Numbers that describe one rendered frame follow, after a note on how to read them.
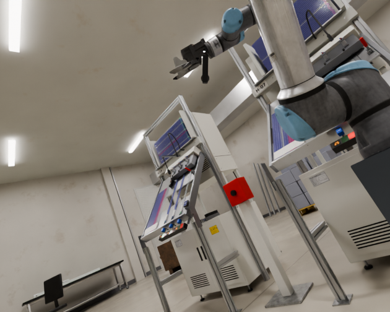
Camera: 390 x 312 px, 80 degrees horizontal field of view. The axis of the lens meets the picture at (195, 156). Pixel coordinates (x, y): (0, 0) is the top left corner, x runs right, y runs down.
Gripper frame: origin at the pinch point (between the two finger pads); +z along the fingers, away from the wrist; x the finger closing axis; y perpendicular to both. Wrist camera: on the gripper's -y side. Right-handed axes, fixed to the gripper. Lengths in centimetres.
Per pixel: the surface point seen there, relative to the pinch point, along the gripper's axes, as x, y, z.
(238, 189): -47, -75, -3
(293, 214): -12, -90, -21
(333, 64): -39, -33, -87
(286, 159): -16, -63, -32
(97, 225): -639, -160, 456
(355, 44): -31, -29, -98
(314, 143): -7, -59, -45
